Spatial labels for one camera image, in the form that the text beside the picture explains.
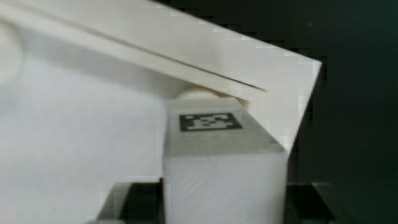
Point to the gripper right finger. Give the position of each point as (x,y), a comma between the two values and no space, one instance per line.
(313,206)

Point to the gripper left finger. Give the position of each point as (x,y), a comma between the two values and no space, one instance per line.
(134,204)

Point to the white square tabletop tray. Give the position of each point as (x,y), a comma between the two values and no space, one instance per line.
(100,59)

